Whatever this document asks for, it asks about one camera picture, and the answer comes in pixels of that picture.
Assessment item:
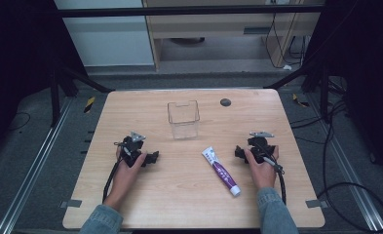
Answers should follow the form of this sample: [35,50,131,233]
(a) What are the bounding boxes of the person's right hand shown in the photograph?
[244,145,280,191]

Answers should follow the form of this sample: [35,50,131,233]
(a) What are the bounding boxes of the wooden desk with drawer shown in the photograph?
[141,0,326,71]

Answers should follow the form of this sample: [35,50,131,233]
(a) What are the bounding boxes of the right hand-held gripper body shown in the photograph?
[242,131,277,165]

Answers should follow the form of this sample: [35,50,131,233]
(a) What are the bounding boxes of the aluminium floor rail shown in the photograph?
[304,92,383,233]
[0,97,75,234]

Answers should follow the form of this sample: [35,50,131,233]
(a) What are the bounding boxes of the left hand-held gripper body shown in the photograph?
[113,131,150,169]

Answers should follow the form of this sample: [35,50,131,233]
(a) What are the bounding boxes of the clear plastic box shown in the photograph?
[167,99,201,140]

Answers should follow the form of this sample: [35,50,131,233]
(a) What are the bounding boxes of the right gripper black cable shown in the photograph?
[262,156,287,206]

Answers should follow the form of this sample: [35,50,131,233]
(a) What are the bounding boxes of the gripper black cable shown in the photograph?
[262,156,287,206]
[101,158,124,203]

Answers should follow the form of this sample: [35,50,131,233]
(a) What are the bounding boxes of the purple and white toothpaste tube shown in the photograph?
[201,145,242,198]

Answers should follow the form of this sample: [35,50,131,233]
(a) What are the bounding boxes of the grey table bracket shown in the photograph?
[305,199,328,210]
[59,199,83,210]

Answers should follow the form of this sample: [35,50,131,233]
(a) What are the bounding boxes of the black metal crossbar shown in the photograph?
[56,4,325,19]

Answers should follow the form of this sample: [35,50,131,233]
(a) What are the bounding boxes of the hanging black cables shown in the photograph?
[264,13,310,70]

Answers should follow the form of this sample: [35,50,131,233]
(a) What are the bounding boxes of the black metal stand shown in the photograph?
[49,58,115,128]
[263,61,331,125]

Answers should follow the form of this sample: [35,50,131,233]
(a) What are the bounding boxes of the black floor cable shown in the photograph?
[289,97,383,233]

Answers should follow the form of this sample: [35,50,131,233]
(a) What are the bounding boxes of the yellow and black floor tape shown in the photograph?
[291,93,310,108]
[83,96,96,114]

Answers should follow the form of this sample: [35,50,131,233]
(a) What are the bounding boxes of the person's left hand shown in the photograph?
[102,146,148,212]

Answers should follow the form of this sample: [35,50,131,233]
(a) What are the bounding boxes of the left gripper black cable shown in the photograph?
[101,158,124,203]

